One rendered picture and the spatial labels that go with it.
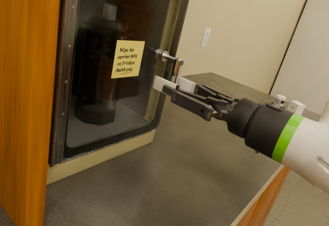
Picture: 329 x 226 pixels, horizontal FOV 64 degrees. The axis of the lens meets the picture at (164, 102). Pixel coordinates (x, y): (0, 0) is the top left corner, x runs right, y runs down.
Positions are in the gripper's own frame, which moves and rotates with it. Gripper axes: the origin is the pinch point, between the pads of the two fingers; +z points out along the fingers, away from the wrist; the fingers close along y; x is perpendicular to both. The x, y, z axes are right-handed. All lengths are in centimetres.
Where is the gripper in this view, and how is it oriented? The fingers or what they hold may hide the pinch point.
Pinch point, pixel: (173, 84)
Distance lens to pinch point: 61.7
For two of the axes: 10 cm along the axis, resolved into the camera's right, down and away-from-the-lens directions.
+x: -2.2, 9.1, 3.6
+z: -7.5, -3.9, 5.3
